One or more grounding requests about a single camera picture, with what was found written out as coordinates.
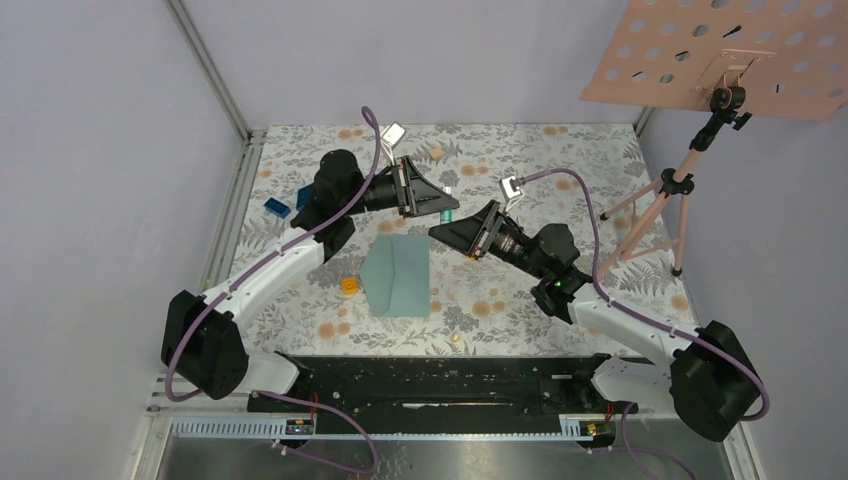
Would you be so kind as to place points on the aluminium frame post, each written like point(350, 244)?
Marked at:
point(197, 46)

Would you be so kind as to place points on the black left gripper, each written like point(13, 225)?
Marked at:
point(419, 196)

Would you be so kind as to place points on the large blue lego brick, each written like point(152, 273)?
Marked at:
point(304, 197)

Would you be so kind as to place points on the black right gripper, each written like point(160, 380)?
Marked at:
point(474, 235)

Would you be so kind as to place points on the small orange lego brick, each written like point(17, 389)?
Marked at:
point(349, 286)

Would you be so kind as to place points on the floral patterned table mat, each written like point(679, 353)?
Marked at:
point(587, 167)

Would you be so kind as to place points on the teal paper envelope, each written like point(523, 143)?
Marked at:
point(395, 276)

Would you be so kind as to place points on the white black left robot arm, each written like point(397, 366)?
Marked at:
point(203, 347)

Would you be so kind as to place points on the pink music stand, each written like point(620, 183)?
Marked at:
point(735, 60)

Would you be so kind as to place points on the white slotted cable duct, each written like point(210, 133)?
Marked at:
point(563, 429)

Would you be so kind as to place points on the green white glue stick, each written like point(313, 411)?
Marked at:
point(447, 215)

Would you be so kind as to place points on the small blue lego brick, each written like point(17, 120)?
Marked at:
point(277, 208)

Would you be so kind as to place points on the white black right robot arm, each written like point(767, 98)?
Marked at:
point(712, 382)

